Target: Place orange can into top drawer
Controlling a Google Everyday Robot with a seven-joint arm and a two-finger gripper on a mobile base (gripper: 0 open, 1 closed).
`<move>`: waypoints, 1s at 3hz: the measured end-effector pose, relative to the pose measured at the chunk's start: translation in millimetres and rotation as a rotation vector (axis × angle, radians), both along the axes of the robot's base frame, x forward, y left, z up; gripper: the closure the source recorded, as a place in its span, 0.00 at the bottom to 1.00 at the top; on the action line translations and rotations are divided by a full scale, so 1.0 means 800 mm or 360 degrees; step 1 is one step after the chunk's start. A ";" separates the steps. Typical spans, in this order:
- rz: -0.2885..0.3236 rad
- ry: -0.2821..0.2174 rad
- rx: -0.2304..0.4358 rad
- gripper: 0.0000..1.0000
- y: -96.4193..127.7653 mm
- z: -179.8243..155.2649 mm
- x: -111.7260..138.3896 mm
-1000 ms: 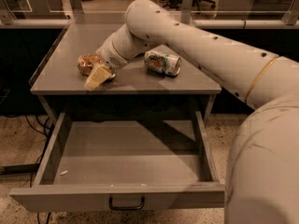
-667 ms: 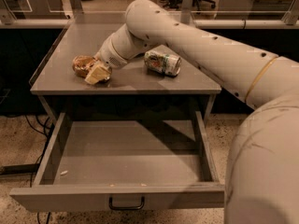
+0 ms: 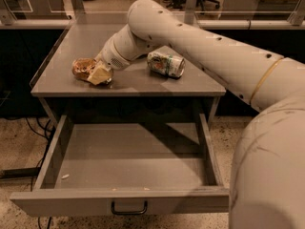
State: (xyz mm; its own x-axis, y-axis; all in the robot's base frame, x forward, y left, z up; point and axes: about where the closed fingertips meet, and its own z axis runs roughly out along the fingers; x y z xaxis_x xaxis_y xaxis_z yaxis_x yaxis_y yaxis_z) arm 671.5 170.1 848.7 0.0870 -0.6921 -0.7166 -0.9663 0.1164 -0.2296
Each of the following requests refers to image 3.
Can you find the white horizontal rail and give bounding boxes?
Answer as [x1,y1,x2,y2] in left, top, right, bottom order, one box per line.
[0,20,305,31]

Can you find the black floor cables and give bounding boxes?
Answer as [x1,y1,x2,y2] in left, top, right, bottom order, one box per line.
[24,117,55,229]

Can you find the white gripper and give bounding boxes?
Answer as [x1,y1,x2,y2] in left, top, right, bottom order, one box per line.
[87,36,130,85]

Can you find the black drawer handle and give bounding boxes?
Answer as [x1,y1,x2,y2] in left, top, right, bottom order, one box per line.
[111,201,148,216]

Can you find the orange soda can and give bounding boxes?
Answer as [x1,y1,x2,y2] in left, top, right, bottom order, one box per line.
[71,58,97,83]

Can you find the open grey top drawer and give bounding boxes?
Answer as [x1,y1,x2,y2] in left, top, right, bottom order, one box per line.
[10,114,229,217]

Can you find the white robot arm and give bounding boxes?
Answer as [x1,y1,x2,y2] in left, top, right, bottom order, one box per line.
[97,0,305,229]

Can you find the grey metal cabinet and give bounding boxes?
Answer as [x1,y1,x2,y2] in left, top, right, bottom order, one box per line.
[31,12,226,120]

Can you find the green white soda can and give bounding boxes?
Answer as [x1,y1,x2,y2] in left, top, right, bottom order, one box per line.
[147,51,185,78]

